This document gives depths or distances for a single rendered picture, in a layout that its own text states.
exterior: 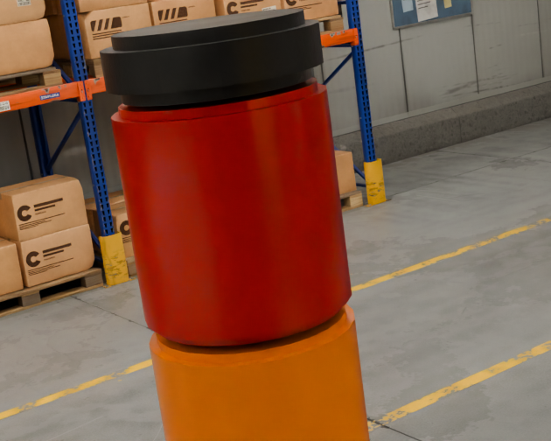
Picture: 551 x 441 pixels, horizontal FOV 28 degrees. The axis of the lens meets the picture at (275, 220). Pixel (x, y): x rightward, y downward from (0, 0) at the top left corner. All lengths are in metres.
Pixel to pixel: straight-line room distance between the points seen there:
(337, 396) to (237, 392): 0.02
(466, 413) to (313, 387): 5.42
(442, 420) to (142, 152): 5.38
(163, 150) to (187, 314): 0.04
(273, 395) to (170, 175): 0.05
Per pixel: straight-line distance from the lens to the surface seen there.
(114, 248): 8.65
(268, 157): 0.23
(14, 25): 8.37
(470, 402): 5.78
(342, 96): 11.59
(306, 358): 0.25
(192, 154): 0.23
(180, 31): 0.23
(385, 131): 11.86
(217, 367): 0.24
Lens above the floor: 2.35
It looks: 14 degrees down
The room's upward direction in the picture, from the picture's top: 8 degrees counter-clockwise
